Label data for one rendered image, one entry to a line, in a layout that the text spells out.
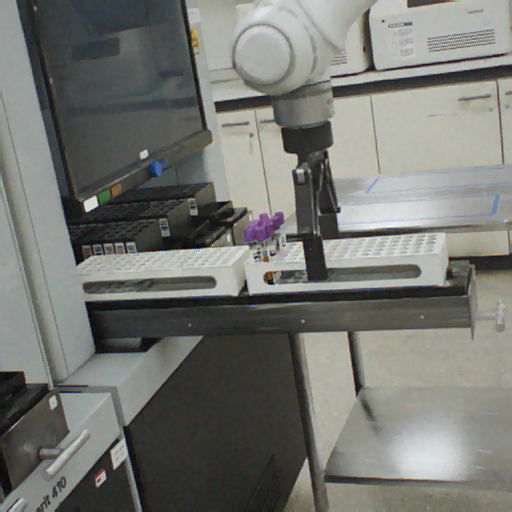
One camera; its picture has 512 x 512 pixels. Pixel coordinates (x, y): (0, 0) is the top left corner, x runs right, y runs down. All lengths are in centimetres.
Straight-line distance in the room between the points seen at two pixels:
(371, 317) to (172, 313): 32
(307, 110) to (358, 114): 239
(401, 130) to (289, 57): 259
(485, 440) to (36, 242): 107
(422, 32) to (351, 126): 48
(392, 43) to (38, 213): 246
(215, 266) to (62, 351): 27
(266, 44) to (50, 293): 52
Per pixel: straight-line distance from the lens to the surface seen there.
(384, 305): 121
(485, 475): 176
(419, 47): 351
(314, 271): 123
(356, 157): 361
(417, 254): 120
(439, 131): 353
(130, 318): 135
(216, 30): 436
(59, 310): 129
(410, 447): 187
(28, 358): 122
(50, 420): 111
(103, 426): 123
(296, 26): 99
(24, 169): 124
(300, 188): 118
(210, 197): 183
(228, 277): 128
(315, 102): 119
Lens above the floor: 123
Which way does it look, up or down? 16 degrees down
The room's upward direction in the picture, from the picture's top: 9 degrees counter-clockwise
